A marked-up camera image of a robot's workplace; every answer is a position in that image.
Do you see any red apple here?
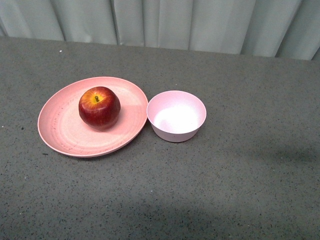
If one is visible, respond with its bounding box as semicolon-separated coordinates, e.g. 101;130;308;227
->
78;86;121;130

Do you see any light pink bowl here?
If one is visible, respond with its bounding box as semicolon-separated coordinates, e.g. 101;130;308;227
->
146;90;207;143

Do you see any salmon pink plate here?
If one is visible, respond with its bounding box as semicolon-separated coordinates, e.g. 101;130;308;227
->
37;76;148;158

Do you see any white pleated curtain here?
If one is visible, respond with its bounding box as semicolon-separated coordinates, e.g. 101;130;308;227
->
0;0;320;61

